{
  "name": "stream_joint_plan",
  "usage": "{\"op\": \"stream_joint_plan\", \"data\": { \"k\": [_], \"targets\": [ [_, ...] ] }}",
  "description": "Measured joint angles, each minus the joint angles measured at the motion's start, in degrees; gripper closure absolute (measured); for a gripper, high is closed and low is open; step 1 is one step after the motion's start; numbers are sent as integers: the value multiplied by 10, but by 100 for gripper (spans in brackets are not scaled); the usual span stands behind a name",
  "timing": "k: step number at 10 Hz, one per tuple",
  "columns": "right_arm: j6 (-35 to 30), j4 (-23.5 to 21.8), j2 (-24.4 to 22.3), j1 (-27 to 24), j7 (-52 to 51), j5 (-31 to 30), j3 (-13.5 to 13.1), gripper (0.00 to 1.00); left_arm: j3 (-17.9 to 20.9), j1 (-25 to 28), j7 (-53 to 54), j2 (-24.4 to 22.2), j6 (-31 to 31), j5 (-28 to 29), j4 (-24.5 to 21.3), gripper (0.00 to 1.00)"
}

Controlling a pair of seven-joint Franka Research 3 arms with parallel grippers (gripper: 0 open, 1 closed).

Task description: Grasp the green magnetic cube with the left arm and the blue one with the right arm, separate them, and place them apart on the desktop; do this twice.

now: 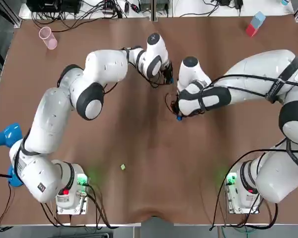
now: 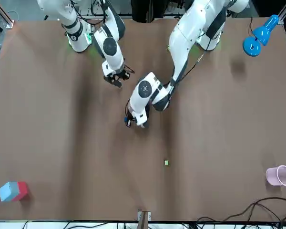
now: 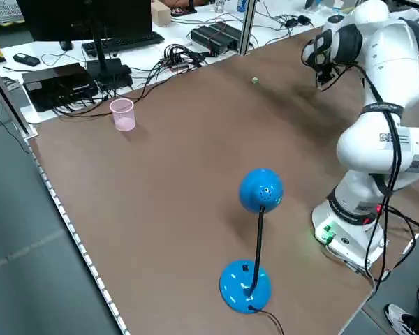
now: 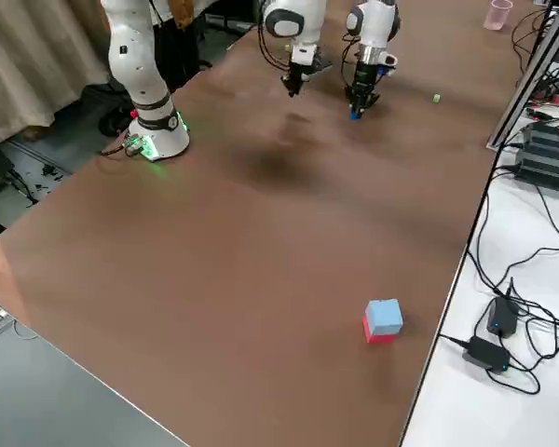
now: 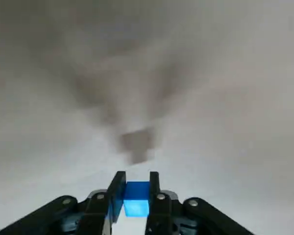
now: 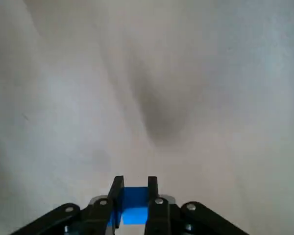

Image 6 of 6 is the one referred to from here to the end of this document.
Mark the blue magnetic cube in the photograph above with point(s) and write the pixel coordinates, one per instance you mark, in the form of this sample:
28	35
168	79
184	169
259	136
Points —
134	198

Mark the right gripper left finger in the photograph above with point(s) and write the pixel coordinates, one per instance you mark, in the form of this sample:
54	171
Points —
93	218

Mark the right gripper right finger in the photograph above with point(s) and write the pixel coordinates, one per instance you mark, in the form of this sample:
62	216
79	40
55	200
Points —
161	218

